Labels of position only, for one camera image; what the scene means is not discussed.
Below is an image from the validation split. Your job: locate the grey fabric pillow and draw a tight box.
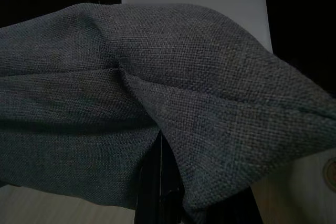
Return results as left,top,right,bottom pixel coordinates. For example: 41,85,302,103
0,2,336,224

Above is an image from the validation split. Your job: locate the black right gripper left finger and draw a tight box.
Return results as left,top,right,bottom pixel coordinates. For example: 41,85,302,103
134,129,161,224

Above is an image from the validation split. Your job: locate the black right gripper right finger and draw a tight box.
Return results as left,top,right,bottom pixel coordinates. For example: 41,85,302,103
161,134,186,224

